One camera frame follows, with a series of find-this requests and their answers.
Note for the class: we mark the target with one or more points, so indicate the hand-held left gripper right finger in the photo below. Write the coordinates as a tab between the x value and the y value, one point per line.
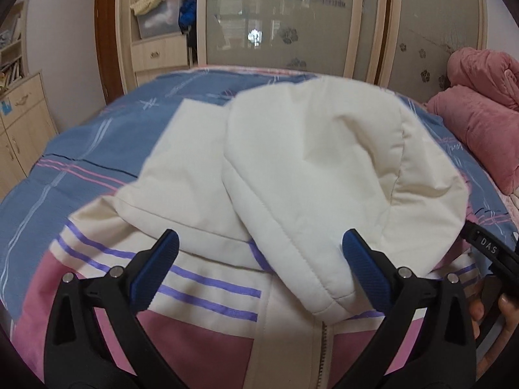
367	267

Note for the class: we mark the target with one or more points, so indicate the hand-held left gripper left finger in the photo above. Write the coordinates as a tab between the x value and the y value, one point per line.
160	263

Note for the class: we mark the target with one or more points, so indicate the cream and pink hooded jacket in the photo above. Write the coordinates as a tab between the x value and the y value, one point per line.
316	150

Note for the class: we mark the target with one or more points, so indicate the person's right hand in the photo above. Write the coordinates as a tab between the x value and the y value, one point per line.
510	321

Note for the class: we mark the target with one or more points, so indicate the pink quilt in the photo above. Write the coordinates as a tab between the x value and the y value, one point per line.
482	129

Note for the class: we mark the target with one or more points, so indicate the blue patterned bed sheet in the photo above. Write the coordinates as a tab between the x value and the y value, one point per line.
85	137

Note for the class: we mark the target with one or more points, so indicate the light wooden cabinet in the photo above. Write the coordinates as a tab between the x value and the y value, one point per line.
24	129

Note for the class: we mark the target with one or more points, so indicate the wooden wardrobe drawer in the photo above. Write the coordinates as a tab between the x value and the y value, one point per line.
160	53

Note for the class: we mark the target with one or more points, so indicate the blue sticker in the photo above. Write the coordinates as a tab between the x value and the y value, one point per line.
5	107

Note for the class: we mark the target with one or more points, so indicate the row of books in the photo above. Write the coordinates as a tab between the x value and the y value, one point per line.
11	73

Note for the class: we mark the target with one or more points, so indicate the clear plastic storage box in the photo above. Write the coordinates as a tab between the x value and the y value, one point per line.
160	18

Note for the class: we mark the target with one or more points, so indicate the blue garment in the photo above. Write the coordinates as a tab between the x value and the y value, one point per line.
187	13

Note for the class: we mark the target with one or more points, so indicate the yellow knit cloth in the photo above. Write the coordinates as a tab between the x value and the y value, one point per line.
148	0

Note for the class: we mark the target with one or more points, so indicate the wooden wardrobe with frosted doors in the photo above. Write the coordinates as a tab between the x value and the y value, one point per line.
284	16

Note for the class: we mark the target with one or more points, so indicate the wooden bookshelf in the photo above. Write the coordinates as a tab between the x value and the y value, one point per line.
12	36

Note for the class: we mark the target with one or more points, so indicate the brown door frame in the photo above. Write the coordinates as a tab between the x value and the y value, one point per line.
107	32

